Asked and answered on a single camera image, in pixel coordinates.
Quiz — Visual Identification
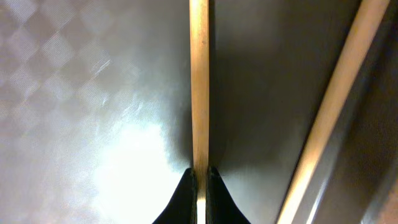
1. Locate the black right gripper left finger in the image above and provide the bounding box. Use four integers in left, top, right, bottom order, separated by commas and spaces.
153, 168, 198, 224

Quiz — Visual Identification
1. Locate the wooden chopstick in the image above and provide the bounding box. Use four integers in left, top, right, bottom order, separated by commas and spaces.
277, 0, 390, 224
189, 0, 210, 202

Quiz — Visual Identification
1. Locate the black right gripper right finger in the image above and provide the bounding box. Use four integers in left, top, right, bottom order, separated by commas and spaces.
206, 167, 250, 224

